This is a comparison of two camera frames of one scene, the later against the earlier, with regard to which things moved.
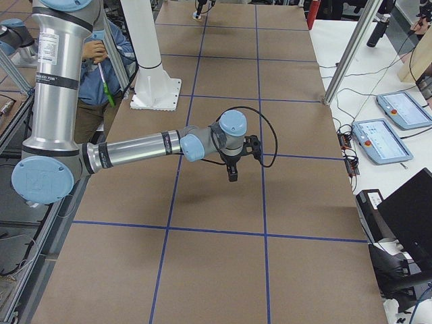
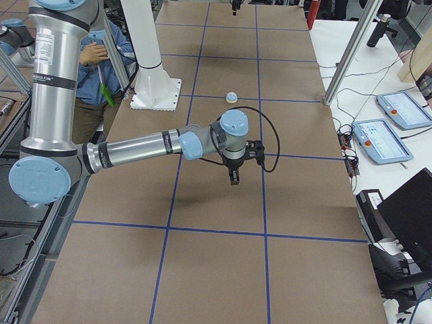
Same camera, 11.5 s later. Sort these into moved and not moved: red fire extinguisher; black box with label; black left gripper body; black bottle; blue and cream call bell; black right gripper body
Moved: black left gripper body; blue and cream call bell
Not moved: red fire extinguisher; black bottle; black box with label; black right gripper body
